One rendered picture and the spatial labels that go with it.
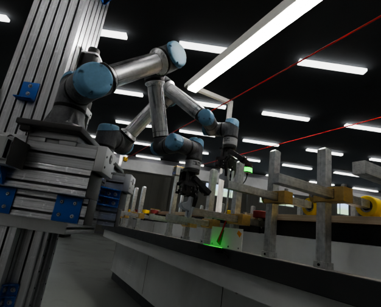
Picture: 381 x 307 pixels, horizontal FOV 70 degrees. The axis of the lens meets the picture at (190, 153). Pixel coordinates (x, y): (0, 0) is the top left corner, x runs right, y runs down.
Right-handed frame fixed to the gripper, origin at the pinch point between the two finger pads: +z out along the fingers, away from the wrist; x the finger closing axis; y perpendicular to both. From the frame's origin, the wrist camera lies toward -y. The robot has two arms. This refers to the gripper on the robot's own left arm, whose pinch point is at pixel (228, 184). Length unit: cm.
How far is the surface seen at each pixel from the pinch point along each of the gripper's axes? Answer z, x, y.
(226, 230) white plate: 22.1, -7.0, 3.0
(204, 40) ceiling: -298, -183, 209
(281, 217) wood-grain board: 12.3, -19.9, -19.4
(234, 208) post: 10.7, -6.4, -0.7
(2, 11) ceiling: -297, 62, 474
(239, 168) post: -9.9, -6.5, -1.2
